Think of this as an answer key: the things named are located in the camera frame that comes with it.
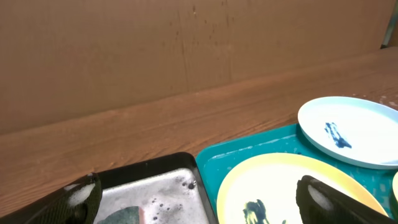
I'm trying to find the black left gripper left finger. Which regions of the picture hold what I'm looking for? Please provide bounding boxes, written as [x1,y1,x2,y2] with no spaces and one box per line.
[1,173,102,224]

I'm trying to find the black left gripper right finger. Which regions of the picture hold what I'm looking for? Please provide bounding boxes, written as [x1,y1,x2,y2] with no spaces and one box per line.
[295,175,397,224]

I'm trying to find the pink green scrub sponge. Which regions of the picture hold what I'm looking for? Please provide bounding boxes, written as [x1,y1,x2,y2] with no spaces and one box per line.
[98,206,146,224]

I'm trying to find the light blue plate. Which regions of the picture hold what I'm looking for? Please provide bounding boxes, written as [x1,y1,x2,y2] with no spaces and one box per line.
[297,96,397,169]

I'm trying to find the black metal wash tray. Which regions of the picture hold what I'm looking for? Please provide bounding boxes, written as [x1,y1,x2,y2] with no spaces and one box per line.
[95,152,218,224]

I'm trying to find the teal plastic serving tray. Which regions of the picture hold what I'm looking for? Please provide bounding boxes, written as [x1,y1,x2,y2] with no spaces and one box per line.
[196,124,397,220]

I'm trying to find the brown cardboard backboard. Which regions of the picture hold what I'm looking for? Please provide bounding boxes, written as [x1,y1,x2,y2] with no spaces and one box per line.
[1,0,395,133]

